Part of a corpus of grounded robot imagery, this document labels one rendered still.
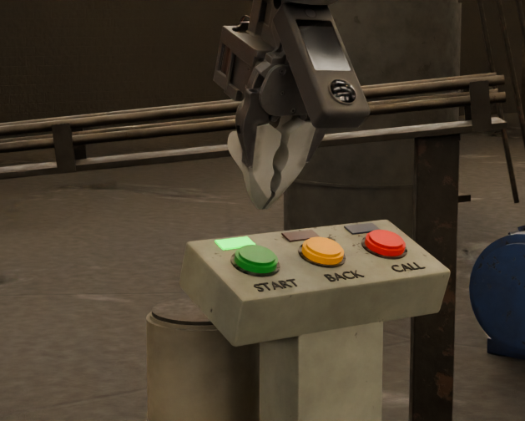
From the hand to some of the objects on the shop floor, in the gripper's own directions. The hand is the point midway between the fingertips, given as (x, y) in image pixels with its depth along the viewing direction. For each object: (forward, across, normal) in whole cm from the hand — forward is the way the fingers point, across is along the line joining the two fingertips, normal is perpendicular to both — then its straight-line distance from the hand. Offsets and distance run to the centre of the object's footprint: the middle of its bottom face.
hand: (268, 199), depth 109 cm
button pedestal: (+63, -8, +20) cm, 67 cm away
